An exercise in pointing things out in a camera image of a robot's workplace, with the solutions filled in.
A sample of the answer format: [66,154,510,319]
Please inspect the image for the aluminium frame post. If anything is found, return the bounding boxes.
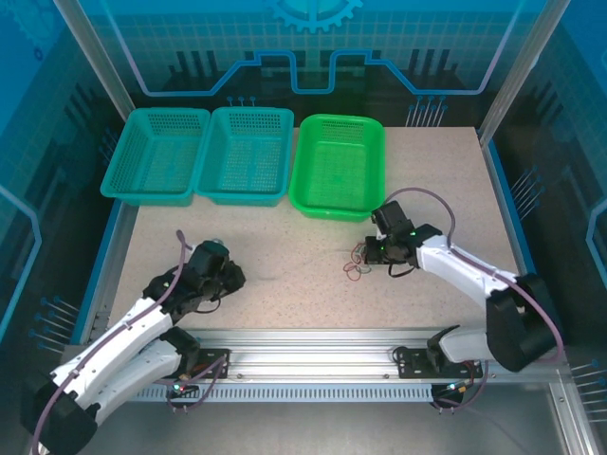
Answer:
[50,0,139,118]
[477,0,571,149]

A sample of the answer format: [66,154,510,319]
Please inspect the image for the aluminium mounting rail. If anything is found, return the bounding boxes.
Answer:
[187,328,492,381]

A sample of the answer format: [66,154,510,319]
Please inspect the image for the green plastic mesh basket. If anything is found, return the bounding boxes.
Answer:
[287,113,386,224]

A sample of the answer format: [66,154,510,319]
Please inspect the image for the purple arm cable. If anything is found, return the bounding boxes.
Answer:
[28,229,230,455]
[386,188,566,366]

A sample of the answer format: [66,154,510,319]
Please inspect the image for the slotted grey cable duct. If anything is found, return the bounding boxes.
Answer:
[131,381,445,405]

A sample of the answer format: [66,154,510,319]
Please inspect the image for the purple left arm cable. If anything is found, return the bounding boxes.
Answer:
[28,229,230,455]

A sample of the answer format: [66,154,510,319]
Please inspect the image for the teal plastic mesh basket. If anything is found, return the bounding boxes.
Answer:
[99,107,212,209]
[195,106,295,209]

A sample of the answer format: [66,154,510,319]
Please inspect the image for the small red rubber bands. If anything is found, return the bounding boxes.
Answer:
[342,255,374,282]

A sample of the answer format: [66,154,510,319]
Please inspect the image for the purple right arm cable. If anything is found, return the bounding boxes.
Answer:
[386,188,566,366]

